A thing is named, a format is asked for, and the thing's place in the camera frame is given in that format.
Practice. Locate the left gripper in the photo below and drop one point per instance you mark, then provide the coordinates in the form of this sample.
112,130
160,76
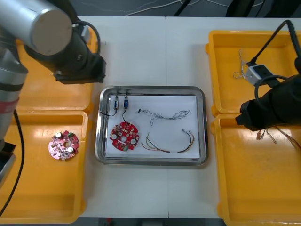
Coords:
89,75

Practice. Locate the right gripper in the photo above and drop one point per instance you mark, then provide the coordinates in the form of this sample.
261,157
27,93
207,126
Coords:
254,117

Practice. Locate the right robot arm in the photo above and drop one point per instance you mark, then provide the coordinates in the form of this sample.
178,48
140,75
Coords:
287,99

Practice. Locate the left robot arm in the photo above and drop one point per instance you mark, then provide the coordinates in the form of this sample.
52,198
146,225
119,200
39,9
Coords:
47,30

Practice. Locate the yellow-orange plastic bin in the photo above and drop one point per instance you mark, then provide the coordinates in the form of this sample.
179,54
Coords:
258,188
225,99
35,183
47,99

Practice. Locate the steel tray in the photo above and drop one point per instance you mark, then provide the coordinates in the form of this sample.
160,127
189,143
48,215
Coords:
152,88

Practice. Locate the round red circuit board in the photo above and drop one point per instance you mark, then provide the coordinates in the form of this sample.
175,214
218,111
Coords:
55,150
117,143

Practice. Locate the black stand leg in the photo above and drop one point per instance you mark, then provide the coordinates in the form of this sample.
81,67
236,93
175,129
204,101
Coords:
182,7

